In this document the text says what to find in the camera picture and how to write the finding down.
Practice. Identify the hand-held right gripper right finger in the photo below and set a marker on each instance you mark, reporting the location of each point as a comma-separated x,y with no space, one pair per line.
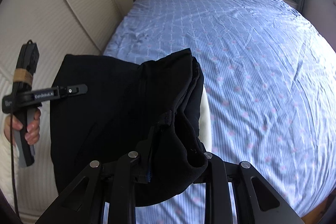
214,169

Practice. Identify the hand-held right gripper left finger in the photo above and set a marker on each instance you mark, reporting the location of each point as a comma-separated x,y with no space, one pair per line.
143,161

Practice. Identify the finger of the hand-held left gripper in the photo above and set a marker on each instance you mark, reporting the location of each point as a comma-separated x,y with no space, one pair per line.
74,89

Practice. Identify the black pants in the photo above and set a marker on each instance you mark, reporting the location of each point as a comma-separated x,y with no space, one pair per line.
110,113

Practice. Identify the person's left hand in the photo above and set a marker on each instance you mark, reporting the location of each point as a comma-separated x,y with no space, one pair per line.
34,132

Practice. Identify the cream folded cloth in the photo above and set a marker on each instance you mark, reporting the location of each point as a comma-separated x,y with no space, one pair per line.
206,121

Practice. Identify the cream ribbed wardrobe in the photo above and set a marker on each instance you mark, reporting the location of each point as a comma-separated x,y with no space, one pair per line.
73,3

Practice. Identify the bed with blue floral sheet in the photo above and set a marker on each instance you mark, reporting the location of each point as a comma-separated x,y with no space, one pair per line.
249,56

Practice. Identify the wooden bed frame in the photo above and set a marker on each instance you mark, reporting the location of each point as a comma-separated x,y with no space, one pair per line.
316,211

